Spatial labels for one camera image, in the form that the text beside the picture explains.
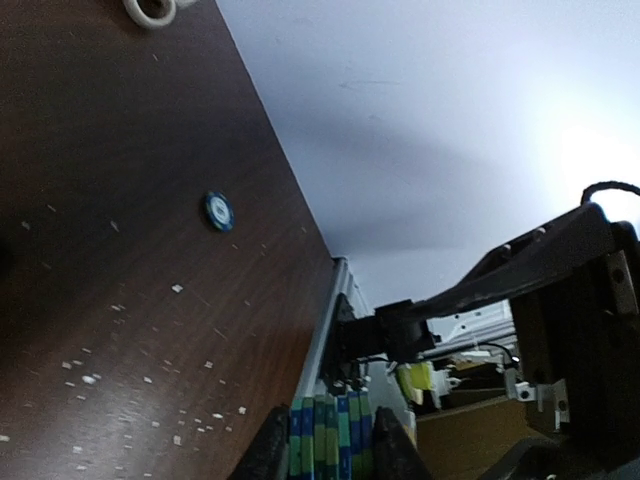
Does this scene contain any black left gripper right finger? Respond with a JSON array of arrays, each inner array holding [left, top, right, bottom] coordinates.
[[372, 407, 433, 480]]

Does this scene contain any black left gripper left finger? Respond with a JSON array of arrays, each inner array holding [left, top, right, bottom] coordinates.
[[229, 404, 289, 480]]

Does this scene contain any green poker chip stack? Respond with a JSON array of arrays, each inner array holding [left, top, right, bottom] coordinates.
[[287, 391, 374, 480]]

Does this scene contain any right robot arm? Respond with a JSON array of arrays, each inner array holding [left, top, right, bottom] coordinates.
[[321, 180, 639, 479]]

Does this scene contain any white mug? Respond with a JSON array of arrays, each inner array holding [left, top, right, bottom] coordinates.
[[122, 0, 198, 30]]

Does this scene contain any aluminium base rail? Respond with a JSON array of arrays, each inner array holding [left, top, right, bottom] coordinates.
[[294, 257, 371, 399]]

